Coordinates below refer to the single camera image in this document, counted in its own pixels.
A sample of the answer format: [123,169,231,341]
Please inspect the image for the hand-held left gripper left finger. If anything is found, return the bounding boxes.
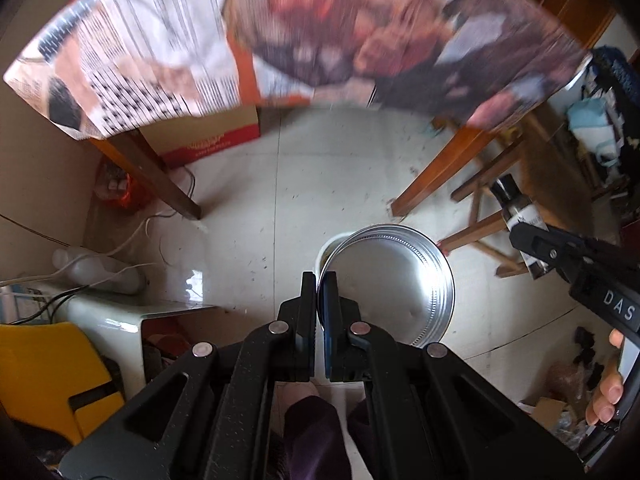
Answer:
[60,270,318,480]

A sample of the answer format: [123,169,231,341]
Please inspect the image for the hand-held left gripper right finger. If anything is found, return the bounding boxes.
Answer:
[317,271,586,480]

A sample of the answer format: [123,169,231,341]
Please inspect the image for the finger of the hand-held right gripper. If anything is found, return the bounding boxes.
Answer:
[509,222,596,283]

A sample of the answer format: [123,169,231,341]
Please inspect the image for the dark bottle with pale label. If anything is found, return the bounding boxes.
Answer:
[491,174,548,278]

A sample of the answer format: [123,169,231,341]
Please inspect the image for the white plastic tub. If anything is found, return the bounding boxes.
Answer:
[314,231,361,283]

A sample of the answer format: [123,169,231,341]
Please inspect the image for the silver metal plate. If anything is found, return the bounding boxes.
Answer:
[320,224,456,348]

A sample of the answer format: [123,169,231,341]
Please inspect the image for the person's right hand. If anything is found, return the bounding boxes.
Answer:
[585,330,626,427]

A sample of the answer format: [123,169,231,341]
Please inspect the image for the wooden chair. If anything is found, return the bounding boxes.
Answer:
[432,110,596,278]

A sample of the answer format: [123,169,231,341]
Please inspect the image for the small cardboard box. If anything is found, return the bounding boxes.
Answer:
[530,397,576,431]

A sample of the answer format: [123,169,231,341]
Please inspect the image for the person's left leg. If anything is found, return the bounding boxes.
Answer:
[272,394,351,480]

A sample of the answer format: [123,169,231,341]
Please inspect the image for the blue patterned cloth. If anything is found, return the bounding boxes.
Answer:
[592,47,640,106]

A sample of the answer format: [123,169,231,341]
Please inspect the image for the white plastic stool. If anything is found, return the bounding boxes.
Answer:
[30,280,221,391]

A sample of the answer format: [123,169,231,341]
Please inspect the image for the wooden table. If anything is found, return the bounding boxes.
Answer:
[90,120,501,220]

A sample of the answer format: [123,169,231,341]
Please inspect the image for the red cardboard box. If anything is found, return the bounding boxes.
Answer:
[139,105,262,170]

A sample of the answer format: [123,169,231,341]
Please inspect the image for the white plastic jug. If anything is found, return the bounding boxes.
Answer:
[52,247,146,295]

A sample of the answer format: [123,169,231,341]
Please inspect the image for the yellow plastic chair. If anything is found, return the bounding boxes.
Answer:
[0,322,126,443]

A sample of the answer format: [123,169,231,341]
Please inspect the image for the printed tablecloth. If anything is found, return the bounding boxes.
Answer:
[2,0,593,141]

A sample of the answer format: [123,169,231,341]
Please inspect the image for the white cable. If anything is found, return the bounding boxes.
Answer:
[0,167,201,291]

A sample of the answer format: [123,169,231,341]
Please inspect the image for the black cable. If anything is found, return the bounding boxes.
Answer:
[0,284,91,327]

